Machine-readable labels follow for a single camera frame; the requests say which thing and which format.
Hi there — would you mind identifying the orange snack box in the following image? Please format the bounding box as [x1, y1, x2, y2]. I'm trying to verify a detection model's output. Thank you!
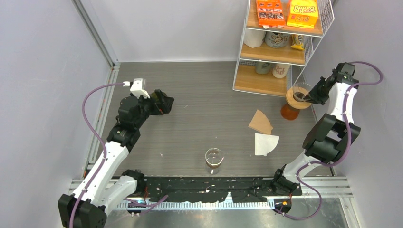
[256, 0, 286, 29]

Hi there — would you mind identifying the grey printed mug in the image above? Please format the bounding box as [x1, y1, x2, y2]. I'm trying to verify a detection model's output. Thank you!
[264, 32, 290, 48]

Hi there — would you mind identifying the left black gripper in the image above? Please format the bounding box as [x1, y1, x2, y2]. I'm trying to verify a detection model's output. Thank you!
[134, 90, 173, 128]

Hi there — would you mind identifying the orange glass carafe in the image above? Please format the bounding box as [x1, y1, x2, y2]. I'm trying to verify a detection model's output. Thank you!
[280, 104, 300, 121]

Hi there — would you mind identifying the clear glass dripper cone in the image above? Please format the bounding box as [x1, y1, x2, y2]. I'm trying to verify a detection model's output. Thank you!
[292, 82, 312, 102]

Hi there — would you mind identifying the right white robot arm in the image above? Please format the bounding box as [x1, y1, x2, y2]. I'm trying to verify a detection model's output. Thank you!
[271, 62, 361, 195]

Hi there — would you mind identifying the dark green glass dripper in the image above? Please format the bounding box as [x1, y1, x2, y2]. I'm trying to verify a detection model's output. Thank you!
[150, 92, 158, 100]

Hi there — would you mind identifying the white wire wooden shelf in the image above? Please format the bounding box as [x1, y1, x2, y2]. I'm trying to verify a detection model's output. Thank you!
[232, 0, 335, 97]

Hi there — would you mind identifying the yellow scrub daddy box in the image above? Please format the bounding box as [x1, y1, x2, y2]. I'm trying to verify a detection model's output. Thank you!
[286, 0, 319, 29]

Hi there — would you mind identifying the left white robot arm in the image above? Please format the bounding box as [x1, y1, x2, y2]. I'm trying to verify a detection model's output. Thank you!
[58, 89, 174, 228]

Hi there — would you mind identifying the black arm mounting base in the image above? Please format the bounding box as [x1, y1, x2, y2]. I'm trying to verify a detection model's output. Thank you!
[130, 176, 302, 203]

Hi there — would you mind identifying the yellow snack packet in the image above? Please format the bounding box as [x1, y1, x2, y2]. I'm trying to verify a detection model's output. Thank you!
[291, 34, 305, 51]

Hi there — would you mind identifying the grey green cup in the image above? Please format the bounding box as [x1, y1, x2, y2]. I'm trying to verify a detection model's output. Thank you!
[255, 62, 271, 75]

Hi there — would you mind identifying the glass beaker with coffee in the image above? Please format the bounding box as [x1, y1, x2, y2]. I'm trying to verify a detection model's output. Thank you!
[204, 148, 224, 175]

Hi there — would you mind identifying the wooden ring dripper holder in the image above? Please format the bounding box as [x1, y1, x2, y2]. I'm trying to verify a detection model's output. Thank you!
[285, 88, 311, 110]

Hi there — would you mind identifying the white paper coffee filter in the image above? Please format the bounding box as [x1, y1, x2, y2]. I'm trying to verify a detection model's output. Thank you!
[254, 133, 279, 156]

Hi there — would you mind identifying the brown paper coffee filter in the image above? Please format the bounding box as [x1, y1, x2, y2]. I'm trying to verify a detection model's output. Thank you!
[248, 110, 273, 135]

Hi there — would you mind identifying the white printed cup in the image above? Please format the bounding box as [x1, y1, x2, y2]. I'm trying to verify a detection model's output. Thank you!
[272, 63, 291, 78]

